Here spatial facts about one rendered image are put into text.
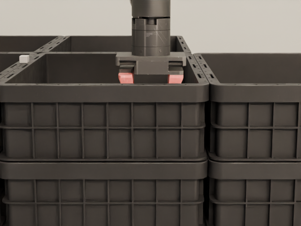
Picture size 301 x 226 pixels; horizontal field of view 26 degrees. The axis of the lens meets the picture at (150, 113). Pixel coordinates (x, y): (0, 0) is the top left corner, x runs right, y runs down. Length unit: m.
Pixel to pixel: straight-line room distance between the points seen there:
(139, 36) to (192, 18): 3.47
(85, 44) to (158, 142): 0.80
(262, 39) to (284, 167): 3.60
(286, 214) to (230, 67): 0.41
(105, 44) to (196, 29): 2.77
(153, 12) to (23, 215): 0.35
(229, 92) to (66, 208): 0.28
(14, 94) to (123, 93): 0.15
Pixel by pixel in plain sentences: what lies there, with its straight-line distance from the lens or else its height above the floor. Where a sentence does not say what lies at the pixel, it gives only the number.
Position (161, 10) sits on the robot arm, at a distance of 0.94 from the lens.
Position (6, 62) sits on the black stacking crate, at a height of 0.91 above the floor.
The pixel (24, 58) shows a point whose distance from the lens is 1.14.
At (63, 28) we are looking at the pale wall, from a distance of 4.39.
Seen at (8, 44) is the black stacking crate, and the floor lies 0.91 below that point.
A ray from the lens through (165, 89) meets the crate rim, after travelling 0.89.
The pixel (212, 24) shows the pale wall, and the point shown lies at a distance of 4.44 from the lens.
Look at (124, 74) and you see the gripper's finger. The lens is 0.95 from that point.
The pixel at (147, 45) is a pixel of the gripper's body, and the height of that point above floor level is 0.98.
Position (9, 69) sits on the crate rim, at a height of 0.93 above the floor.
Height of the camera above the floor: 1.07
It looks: 12 degrees down
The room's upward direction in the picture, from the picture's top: straight up
